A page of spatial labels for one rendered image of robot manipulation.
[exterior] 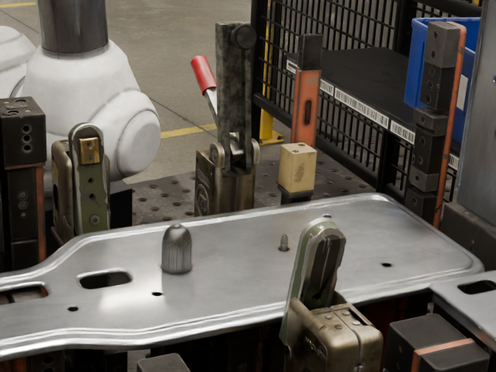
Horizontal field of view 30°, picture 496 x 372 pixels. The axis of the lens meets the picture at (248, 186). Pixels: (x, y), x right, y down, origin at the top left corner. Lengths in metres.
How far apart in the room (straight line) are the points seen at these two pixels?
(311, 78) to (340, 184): 0.87
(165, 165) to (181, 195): 2.03
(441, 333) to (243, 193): 0.32
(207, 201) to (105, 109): 0.29
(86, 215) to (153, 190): 0.85
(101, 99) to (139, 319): 0.55
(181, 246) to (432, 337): 0.27
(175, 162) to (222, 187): 2.84
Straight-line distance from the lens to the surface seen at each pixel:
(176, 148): 4.11
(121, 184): 1.63
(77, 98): 1.37
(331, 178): 2.02
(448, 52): 1.23
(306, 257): 0.81
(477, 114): 1.14
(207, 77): 1.16
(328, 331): 0.80
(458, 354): 0.91
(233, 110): 1.10
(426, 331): 0.94
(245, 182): 1.12
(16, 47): 1.52
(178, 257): 0.95
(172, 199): 1.87
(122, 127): 1.36
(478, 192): 1.16
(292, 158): 1.11
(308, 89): 1.14
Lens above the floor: 1.46
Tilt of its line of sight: 23 degrees down
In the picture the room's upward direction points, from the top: 3 degrees clockwise
